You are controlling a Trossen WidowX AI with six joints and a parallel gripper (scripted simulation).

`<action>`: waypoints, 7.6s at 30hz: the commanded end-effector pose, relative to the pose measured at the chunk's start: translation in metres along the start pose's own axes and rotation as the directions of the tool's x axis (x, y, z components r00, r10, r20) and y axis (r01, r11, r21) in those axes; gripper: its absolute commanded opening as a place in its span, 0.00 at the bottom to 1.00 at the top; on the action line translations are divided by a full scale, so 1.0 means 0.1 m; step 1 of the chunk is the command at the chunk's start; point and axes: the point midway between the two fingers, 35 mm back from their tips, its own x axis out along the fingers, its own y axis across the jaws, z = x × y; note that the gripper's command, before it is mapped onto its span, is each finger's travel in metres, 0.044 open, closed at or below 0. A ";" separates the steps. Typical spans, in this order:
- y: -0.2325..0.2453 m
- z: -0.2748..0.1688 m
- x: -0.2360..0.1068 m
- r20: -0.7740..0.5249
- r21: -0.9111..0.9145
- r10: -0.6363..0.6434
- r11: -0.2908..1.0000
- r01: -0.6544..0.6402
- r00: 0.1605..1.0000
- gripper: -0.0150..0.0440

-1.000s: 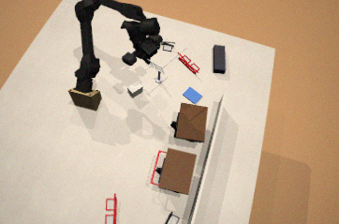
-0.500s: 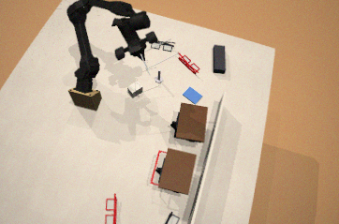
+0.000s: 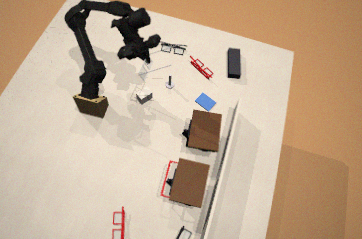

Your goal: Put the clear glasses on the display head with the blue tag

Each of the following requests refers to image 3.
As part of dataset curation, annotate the blue tag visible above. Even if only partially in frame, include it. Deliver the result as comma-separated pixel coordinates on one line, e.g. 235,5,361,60
195,93,217,112

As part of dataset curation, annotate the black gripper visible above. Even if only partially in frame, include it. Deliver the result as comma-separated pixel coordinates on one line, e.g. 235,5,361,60
117,29,161,63

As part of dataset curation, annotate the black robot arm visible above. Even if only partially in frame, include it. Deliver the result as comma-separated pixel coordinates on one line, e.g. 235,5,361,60
64,0,150,100

